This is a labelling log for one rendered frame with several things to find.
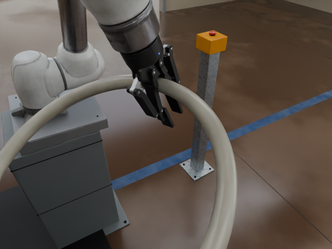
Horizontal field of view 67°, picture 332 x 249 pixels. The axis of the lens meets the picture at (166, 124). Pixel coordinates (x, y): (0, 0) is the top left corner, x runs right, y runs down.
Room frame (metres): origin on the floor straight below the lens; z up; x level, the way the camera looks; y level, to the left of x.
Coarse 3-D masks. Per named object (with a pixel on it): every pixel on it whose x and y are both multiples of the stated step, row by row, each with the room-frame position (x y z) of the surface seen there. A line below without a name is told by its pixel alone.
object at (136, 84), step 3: (135, 75) 0.41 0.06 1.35; (135, 78) 0.41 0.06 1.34; (135, 81) 0.41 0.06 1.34; (138, 81) 0.41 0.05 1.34; (132, 84) 0.40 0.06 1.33; (135, 84) 0.40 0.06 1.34; (138, 84) 0.41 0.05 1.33; (132, 87) 0.40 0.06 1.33; (135, 87) 0.40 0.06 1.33; (138, 87) 0.40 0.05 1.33; (141, 87) 0.41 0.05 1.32; (129, 90) 0.40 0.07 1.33; (132, 90) 0.39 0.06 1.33; (132, 93) 0.39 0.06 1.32
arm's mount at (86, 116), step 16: (16, 96) 1.06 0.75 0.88; (80, 112) 0.96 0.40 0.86; (96, 112) 0.96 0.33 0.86; (16, 128) 0.83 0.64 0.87; (48, 128) 0.83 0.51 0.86; (64, 128) 0.84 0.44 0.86; (80, 128) 0.86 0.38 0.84; (96, 128) 0.89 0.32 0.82; (32, 144) 0.76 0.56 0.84; (48, 144) 0.79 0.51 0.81
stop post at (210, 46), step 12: (204, 36) 1.34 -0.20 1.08; (216, 36) 1.34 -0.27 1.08; (204, 48) 1.32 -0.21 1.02; (216, 48) 1.30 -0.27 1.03; (204, 60) 1.34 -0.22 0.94; (216, 60) 1.34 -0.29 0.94; (204, 72) 1.33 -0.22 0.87; (216, 72) 1.35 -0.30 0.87; (204, 84) 1.32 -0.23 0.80; (204, 96) 1.31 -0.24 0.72; (204, 132) 1.33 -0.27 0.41; (192, 144) 1.37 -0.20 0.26; (204, 144) 1.33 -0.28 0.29; (192, 156) 1.36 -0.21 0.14; (204, 156) 1.34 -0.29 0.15; (192, 168) 1.34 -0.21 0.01; (204, 168) 1.34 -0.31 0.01
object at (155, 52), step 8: (160, 40) 0.43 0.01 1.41; (144, 48) 0.40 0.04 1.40; (152, 48) 0.40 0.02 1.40; (160, 48) 0.42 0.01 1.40; (128, 56) 0.40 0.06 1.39; (136, 56) 0.39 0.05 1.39; (144, 56) 0.40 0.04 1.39; (152, 56) 0.40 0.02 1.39; (160, 56) 0.42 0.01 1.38; (128, 64) 0.41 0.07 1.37; (136, 64) 0.40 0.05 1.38; (144, 64) 0.40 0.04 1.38; (152, 64) 0.40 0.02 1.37; (136, 72) 0.41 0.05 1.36; (144, 72) 0.41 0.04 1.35; (160, 72) 0.45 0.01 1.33; (144, 80) 0.41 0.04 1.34
